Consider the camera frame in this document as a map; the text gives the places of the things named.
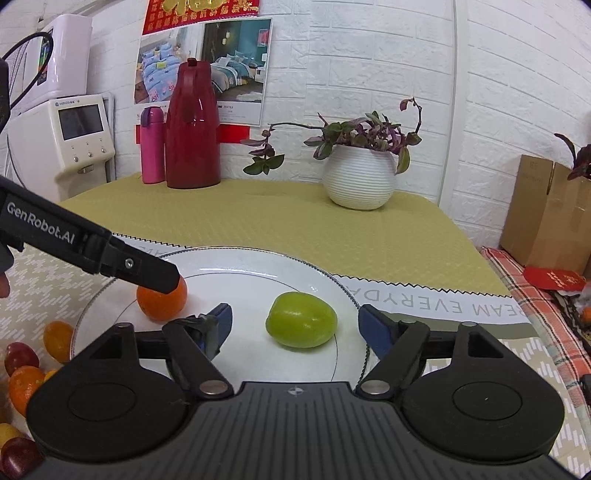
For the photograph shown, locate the mandarin orange front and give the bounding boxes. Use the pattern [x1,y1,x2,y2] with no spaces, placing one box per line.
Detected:
[136,277,188,323]

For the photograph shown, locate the white ceramic plate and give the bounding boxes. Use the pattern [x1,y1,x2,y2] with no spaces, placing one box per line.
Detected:
[69,246,371,388]

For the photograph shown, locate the purple plant by box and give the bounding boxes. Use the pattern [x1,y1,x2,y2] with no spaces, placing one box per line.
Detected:
[554,133,591,181]

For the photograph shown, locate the patterned tablecloth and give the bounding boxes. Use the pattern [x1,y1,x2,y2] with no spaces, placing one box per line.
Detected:
[0,172,591,476]

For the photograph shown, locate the black cable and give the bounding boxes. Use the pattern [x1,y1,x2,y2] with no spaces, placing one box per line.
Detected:
[0,31,55,135]

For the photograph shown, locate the white water dispenser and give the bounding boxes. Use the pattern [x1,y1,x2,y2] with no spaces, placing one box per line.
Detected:
[7,95,115,203]

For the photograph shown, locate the white ribbed plant pot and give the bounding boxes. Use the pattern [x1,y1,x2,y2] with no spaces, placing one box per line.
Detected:
[322,146,397,211]

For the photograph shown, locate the purple green trailing plant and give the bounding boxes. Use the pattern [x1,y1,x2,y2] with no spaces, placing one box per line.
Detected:
[240,97,423,176]

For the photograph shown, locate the white water purifier unit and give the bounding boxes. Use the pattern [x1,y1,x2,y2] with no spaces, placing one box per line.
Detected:
[17,14,92,111]

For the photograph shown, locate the pink thermos bottle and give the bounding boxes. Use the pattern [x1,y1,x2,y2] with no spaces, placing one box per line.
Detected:
[139,106,165,184]

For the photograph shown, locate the yellow orange kumquat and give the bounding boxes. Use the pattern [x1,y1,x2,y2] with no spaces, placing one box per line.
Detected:
[43,321,73,364]

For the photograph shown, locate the red yellow plum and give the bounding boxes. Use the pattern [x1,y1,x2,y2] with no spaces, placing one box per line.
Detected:
[0,423,25,449]

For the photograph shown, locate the person left hand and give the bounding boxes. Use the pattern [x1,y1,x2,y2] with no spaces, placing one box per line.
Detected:
[0,245,14,299]

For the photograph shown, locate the green apple oblong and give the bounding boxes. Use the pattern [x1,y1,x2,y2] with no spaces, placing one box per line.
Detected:
[266,292,339,349]

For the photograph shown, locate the dark red thermos jug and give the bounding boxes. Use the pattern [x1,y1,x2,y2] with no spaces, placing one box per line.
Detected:
[165,58,221,189]

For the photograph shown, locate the bedding poster on wall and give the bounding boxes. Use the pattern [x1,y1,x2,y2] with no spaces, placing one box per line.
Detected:
[134,17,273,126]

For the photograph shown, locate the red apple back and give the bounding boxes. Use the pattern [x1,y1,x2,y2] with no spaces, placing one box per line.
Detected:
[4,342,40,376]

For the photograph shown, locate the red envelope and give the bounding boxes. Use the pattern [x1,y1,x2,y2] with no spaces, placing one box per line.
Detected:
[523,266,587,292]

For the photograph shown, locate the cardboard box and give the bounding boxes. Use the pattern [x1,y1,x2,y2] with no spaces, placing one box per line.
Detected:
[500,155,590,274]

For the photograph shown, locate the dark red plum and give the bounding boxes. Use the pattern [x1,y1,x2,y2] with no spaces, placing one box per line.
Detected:
[1,437,44,479]

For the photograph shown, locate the mandarin orange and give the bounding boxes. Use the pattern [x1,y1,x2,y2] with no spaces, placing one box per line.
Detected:
[136,277,188,323]
[9,366,45,417]

